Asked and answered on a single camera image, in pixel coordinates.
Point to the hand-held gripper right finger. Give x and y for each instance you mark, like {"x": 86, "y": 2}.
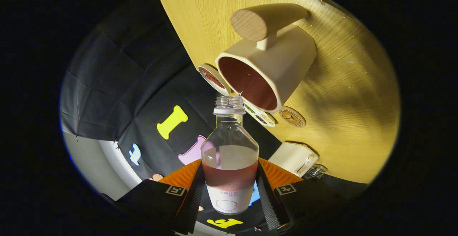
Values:
{"x": 266, "y": 200}

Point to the white round plate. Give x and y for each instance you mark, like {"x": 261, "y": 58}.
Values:
{"x": 222, "y": 85}

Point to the white divided grain dish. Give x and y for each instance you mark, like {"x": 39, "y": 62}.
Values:
{"x": 263, "y": 118}

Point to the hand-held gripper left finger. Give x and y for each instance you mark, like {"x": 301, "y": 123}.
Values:
{"x": 193, "y": 200}

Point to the wooden table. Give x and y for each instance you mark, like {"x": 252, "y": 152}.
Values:
{"x": 340, "y": 103}

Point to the round cork coaster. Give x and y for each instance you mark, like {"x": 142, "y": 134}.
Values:
{"x": 292, "y": 117}

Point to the white toaster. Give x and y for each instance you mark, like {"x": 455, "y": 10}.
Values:
{"x": 290, "y": 157}

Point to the clear juice bottle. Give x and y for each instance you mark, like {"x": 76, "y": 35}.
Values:
{"x": 229, "y": 178}

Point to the black backdrop cloth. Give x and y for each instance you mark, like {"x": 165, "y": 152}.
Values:
{"x": 125, "y": 85}

